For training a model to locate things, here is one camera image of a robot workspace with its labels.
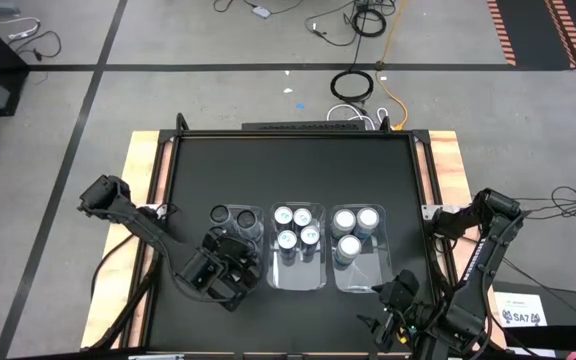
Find wooden table board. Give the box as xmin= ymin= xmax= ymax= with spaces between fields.
xmin=80 ymin=129 xmax=509 ymax=351

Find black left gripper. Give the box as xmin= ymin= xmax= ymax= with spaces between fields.
xmin=200 ymin=225 xmax=266 ymax=313

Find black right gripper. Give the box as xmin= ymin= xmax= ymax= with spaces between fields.
xmin=356 ymin=299 xmax=424 ymax=353

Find black coiled floor cable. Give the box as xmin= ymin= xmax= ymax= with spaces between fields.
xmin=329 ymin=69 xmax=376 ymax=104

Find black sign stand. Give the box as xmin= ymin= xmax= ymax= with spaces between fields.
xmin=491 ymin=281 xmax=576 ymax=352

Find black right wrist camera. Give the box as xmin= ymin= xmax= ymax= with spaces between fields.
xmin=371 ymin=269 xmax=421 ymax=307

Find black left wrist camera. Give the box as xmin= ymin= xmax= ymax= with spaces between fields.
xmin=181 ymin=251 xmax=220 ymax=295

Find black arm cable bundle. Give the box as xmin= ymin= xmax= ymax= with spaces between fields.
xmin=512 ymin=184 xmax=576 ymax=222

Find black computer case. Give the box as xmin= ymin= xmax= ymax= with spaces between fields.
xmin=240 ymin=120 xmax=368 ymax=133

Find clear plastic bin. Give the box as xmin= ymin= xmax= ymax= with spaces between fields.
xmin=328 ymin=202 xmax=394 ymax=295
xmin=209 ymin=202 xmax=267 ymax=296
xmin=266 ymin=201 xmax=329 ymax=293

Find white cable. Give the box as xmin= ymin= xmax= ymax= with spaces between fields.
xmin=0 ymin=16 xmax=42 ymax=41
xmin=326 ymin=102 xmax=390 ymax=130

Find black looped cable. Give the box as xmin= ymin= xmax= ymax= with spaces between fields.
xmin=304 ymin=0 xmax=399 ymax=50
xmin=6 ymin=30 xmax=63 ymax=63

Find white paper sign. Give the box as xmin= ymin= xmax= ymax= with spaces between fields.
xmin=493 ymin=291 xmax=549 ymax=329

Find black metal table frame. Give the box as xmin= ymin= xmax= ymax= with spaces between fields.
xmin=85 ymin=112 xmax=509 ymax=360

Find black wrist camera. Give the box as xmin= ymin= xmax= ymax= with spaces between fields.
xmin=371 ymin=269 xmax=421 ymax=307
xmin=181 ymin=251 xmax=220 ymax=295

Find orange cable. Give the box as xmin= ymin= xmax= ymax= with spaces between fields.
xmin=374 ymin=0 xmax=411 ymax=132

